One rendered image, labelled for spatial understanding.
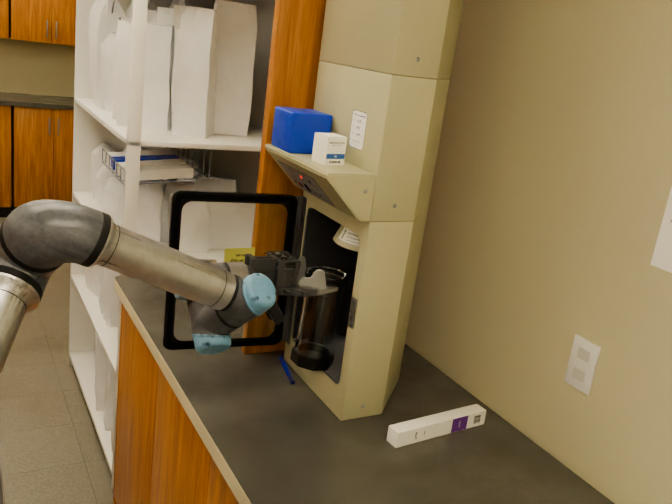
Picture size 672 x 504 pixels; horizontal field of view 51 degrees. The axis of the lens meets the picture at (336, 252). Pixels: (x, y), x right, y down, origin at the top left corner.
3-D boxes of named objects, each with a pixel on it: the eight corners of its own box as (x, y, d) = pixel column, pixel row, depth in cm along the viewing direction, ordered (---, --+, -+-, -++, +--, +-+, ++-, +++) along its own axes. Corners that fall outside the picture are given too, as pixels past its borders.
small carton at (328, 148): (330, 160, 153) (333, 132, 151) (343, 165, 149) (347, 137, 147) (311, 160, 150) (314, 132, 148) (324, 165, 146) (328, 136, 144)
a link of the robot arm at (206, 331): (219, 336, 135) (210, 284, 139) (186, 356, 141) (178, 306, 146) (251, 338, 140) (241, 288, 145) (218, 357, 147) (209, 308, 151)
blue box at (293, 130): (309, 147, 168) (313, 109, 165) (328, 155, 159) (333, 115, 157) (270, 145, 163) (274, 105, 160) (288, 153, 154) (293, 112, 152)
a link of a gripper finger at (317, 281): (341, 273, 155) (300, 269, 154) (338, 298, 156) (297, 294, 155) (340, 269, 158) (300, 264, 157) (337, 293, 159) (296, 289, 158)
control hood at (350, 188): (303, 185, 172) (308, 145, 170) (370, 222, 146) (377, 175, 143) (260, 185, 167) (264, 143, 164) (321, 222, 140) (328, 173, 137)
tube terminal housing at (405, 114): (363, 350, 198) (406, 71, 176) (430, 406, 171) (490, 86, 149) (283, 359, 186) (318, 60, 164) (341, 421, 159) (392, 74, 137)
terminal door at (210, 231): (281, 344, 182) (298, 195, 171) (162, 350, 170) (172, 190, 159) (280, 343, 183) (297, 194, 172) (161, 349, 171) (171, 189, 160)
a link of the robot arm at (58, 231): (40, 162, 110) (280, 270, 139) (11, 196, 117) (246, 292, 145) (24, 222, 104) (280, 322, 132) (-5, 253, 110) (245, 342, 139)
